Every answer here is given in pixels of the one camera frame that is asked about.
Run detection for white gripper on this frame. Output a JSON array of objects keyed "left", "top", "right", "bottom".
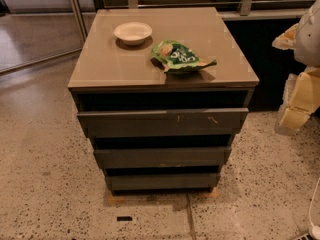
[{"left": 272, "top": 24, "right": 320, "bottom": 135}]

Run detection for grey top drawer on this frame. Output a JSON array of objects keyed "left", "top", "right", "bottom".
[{"left": 78, "top": 108, "right": 248, "bottom": 138}]

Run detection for grey drawer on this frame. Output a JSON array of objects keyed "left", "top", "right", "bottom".
[
  {"left": 94, "top": 147, "right": 231, "bottom": 169},
  {"left": 106, "top": 173, "right": 220, "bottom": 191},
  {"left": 78, "top": 108, "right": 248, "bottom": 138}
]

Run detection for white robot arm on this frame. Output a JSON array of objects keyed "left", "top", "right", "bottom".
[{"left": 272, "top": 0, "right": 320, "bottom": 135}]

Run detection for grey middle drawer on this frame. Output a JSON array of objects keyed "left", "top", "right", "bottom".
[{"left": 94, "top": 147, "right": 231, "bottom": 169}]

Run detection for grey drawer cabinet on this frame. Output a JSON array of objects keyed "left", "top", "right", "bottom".
[{"left": 68, "top": 8, "right": 259, "bottom": 178}]

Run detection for grey bottom drawer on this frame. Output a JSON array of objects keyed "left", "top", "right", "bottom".
[{"left": 106, "top": 173, "right": 220, "bottom": 191}]

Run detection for green chip bag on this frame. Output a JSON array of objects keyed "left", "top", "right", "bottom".
[{"left": 151, "top": 40, "right": 217, "bottom": 74}]

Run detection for white bowl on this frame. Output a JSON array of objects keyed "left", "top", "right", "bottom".
[{"left": 114, "top": 22, "right": 152, "bottom": 46}]

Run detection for white cable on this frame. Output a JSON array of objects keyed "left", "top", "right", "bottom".
[{"left": 307, "top": 177, "right": 320, "bottom": 240}]

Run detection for metal door frame post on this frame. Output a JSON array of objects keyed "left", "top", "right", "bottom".
[{"left": 69, "top": 0, "right": 87, "bottom": 43}]

